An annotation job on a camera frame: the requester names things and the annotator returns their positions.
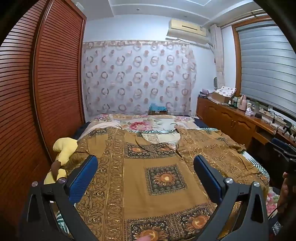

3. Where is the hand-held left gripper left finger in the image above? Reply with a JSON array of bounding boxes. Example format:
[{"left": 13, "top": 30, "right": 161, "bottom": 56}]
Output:
[{"left": 22, "top": 155, "right": 99, "bottom": 241}]

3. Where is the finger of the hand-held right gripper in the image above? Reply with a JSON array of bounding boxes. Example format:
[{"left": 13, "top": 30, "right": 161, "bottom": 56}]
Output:
[{"left": 271, "top": 138, "right": 292, "bottom": 156}]

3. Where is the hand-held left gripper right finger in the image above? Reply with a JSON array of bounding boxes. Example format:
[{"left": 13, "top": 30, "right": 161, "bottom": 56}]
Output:
[{"left": 193, "top": 155, "right": 270, "bottom": 241}]

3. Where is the brown patterned garment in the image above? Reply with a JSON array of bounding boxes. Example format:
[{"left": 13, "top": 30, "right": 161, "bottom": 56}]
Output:
[{"left": 75, "top": 126, "right": 270, "bottom": 241}]

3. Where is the person's right hand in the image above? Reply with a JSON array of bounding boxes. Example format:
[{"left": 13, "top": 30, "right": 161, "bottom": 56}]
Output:
[{"left": 277, "top": 171, "right": 290, "bottom": 212}]

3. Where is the leaf print bed sheet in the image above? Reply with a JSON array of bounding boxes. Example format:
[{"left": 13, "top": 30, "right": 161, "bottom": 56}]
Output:
[{"left": 55, "top": 150, "right": 270, "bottom": 234}]

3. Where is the yellow plush toy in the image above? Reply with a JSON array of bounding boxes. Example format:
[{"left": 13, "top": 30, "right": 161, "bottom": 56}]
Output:
[{"left": 44, "top": 137, "right": 78, "bottom": 185}]

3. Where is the pastel patterned cloth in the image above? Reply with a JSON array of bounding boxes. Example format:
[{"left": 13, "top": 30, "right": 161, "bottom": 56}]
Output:
[{"left": 266, "top": 189, "right": 280, "bottom": 209}]

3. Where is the wooden sideboard cabinet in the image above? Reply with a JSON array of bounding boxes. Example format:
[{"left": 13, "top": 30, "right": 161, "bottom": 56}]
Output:
[{"left": 196, "top": 95, "right": 296, "bottom": 151}]

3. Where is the person's patterned clothing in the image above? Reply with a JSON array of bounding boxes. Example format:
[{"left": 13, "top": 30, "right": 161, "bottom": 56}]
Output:
[{"left": 270, "top": 219, "right": 282, "bottom": 238}]

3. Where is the spotted white cloth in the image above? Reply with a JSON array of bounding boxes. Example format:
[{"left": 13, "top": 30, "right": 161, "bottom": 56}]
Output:
[{"left": 216, "top": 86, "right": 237, "bottom": 96}]

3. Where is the open cardboard box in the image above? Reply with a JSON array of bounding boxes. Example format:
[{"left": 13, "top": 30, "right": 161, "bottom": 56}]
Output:
[{"left": 211, "top": 91, "right": 232, "bottom": 103}]

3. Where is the grey window blind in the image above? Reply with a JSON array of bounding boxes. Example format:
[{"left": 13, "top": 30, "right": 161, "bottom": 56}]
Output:
[{"left": 237, "top": 20, "right": 296, "bottom": 109}]

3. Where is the floral bed blanket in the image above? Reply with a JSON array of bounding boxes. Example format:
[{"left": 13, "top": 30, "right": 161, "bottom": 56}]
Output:
[{"left": 91, "top": 113, "right": 199, "bottom": 144}]

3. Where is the wooden louvred wardrobe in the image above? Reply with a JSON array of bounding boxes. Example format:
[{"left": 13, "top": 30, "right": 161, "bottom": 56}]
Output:
[{"left": 0, "top": 0, "right": 87, "bottom": 234}]

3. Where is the tied beige curtain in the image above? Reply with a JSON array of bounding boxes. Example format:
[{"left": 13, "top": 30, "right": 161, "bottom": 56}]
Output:
[{"left": 210, "top": 24, "right": 225, "bottom": 90}]

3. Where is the circle patterned curtain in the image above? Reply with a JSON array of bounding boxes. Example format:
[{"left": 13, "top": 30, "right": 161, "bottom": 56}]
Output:
[{"left": 83, "top": 40, "right": 197, "bottom": 116}]

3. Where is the brass curtain rod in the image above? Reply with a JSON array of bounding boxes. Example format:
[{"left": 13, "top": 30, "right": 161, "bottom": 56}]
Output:
[{"left": 248, "top": 11, "right": 271, "bottom": 18}]

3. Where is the black cable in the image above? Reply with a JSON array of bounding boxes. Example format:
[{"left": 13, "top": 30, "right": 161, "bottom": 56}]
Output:
[{"left": 268, "top": 203, "right": 282, "bottom": 217}]

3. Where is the wooden window frame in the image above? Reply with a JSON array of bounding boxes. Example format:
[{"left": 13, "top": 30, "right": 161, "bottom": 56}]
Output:
[{"left": 232, "top": 23, "right": 242, "bottom": 96}]

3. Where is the wall air conditioner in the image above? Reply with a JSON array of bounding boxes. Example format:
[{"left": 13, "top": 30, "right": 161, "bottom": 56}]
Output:
[{"left": 166, "top": 19, "right": 212, "bottom": 45}]

